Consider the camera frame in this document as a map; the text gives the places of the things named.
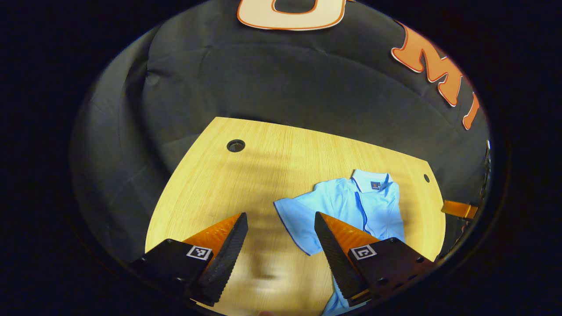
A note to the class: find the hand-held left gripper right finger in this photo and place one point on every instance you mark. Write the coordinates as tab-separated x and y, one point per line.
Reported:
336	259

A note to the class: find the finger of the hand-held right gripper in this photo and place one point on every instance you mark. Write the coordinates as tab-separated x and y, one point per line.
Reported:
459	209

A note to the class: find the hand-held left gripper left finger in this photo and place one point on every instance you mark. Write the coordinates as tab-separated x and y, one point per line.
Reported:
226	259

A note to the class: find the light blue T-shirt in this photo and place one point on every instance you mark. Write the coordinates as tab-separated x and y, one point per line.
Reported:
342	202

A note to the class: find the black backdrop cloth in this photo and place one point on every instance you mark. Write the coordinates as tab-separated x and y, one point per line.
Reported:
263	79

